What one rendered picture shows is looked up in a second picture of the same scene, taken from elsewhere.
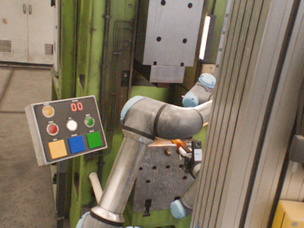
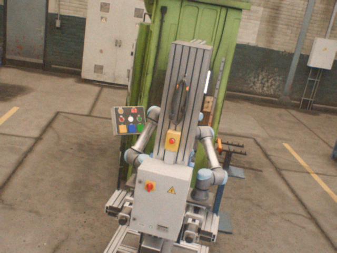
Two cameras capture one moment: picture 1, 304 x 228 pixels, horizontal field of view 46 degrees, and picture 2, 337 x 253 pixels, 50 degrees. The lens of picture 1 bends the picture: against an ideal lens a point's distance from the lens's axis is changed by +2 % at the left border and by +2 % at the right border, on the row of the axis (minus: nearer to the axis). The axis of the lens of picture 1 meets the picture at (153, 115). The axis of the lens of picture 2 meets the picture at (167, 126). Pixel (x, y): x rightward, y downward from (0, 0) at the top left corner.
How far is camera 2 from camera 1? 1.96 m
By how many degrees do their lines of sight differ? 10
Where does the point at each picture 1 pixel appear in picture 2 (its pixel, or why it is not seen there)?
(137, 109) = (152, 110)
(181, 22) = not seen: hidden behind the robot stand
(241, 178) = (160, 123)
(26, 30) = (115, 58)
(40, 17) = (126, 49)
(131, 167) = (147, 132)
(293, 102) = (170, 106)
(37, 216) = (109, 175)
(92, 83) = (144, 100)
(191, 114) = not seen: hidden behind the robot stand
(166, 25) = not seen: hidden behind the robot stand
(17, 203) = (98, 168)
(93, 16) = (148, 67)
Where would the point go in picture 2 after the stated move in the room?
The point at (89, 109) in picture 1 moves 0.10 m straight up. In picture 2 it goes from (140, 113) to (141, 103)
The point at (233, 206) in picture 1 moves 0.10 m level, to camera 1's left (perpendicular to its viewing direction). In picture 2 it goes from (158, 130) to (144, 126)
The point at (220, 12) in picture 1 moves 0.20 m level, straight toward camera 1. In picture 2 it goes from (217, 69) to (211, 71)
